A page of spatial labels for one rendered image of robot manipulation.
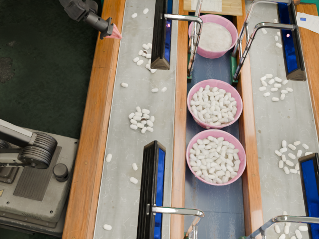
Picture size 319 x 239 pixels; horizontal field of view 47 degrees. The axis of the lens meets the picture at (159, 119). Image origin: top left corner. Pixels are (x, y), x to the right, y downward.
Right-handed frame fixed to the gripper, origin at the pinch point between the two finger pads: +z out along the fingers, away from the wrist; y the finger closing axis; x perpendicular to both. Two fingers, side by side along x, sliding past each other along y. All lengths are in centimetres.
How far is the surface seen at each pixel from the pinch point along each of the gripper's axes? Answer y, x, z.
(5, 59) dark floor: 46, 126, -19
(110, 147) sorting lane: -52, 10, 10
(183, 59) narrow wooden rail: -0.7, -11.9, 31.7
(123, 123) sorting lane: -39.6, 6.7, 13.4
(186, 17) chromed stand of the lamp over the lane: -7.8, -37.9, 7.5
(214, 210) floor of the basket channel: -75, -15, 52
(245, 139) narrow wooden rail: -44, -30, 56
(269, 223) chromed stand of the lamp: -89, -51, 37
